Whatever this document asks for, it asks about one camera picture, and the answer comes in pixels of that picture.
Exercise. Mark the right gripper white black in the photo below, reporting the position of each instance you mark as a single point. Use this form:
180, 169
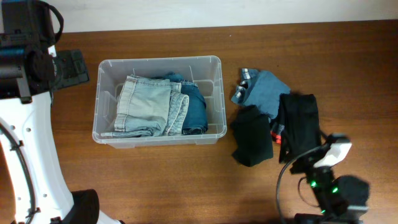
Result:
308, 160

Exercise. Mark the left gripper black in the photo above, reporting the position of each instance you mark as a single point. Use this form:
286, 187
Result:
73, 67

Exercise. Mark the light blue jeans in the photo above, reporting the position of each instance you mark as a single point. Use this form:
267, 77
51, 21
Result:
149, 108

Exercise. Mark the dark blue jeans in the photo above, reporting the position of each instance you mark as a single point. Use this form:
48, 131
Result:
196, 109

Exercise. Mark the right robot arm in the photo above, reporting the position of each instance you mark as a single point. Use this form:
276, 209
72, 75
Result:
341, 199

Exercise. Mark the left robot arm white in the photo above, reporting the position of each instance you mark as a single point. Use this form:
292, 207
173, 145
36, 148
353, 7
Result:
31, 71

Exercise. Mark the black garment with red trim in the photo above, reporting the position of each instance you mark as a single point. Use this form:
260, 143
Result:
296, 127

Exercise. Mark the black folded garment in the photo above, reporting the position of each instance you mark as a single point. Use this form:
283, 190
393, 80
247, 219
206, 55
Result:
251, 130

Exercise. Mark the blue grey folded garment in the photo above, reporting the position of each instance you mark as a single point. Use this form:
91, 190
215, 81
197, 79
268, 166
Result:
260, 88

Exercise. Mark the clear plastic storage bin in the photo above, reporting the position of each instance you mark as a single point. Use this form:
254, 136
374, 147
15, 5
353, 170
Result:
205, 71

